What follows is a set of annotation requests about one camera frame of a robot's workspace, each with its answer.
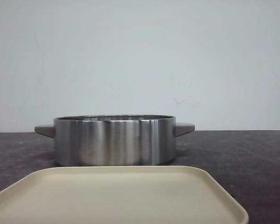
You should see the stainless steel steamer pot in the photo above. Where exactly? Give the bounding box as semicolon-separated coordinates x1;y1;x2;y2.
35;115;195;166

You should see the cream rectangular plastic tray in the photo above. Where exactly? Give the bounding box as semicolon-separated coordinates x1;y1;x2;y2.
0;166;249;224

